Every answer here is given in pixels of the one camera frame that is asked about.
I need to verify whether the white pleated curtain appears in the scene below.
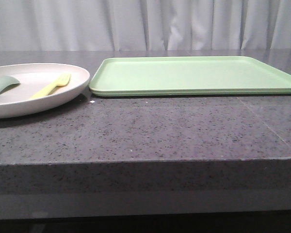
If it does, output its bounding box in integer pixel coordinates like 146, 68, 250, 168
0, 0, 291, 51

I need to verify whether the light green serving tray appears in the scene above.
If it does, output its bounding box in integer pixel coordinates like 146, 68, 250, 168
89, 56, 291, 97

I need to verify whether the yellow plastic fork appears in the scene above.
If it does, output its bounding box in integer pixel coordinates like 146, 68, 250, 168
30, 73, 71, 100

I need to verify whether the white round plate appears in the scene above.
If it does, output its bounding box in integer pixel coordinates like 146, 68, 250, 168
0, 63, 90, 119

